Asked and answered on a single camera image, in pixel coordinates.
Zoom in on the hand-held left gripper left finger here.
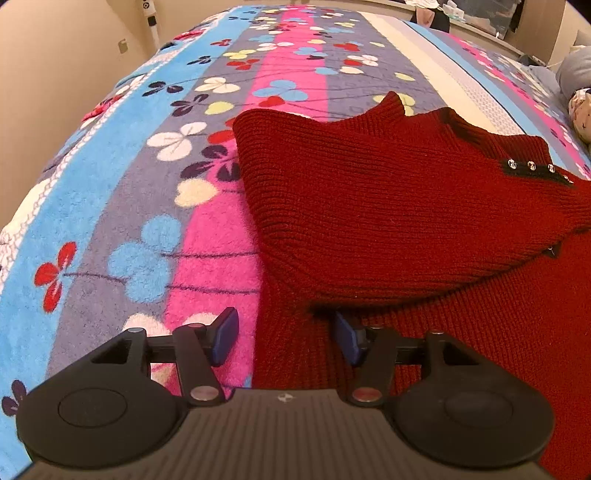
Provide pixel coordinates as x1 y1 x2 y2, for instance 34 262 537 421
90 307 241 408

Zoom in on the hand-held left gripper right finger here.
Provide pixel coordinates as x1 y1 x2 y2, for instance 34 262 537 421
335 311 483 407

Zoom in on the red knitted sweater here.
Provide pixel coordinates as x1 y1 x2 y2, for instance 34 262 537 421
233 91 591 480

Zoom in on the floral striped blanket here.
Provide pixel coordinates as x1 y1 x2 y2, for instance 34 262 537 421
0 4 591 462

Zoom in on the yellow star-print quilt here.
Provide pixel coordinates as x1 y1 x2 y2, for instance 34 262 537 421
567 88 591 153

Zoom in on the grey pillow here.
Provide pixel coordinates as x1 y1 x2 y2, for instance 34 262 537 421
556 46 591 100

